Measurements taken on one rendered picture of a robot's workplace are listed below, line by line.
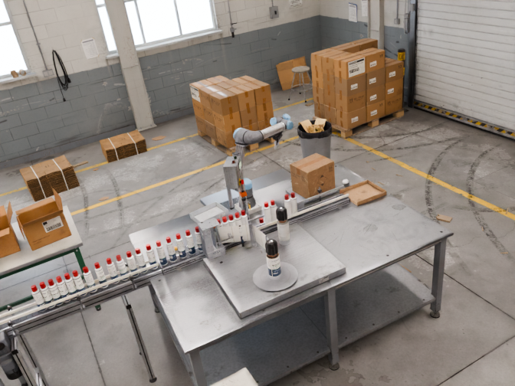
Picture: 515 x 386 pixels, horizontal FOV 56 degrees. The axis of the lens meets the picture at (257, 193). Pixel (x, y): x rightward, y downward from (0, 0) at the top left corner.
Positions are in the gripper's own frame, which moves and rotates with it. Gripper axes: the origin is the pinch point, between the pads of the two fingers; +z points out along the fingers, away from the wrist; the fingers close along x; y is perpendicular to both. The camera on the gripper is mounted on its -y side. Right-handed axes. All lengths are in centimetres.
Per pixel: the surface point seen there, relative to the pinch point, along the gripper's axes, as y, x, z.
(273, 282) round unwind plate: -124, -115, -18
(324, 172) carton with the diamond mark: -7, -62, -27
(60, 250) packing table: -176, 34, 103
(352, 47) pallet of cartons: 333, 122, 13
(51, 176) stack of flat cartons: -50, 237, 270
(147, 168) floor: 68, 185, 245
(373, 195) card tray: 8, -104, -36
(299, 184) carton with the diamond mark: -20, -54, -9
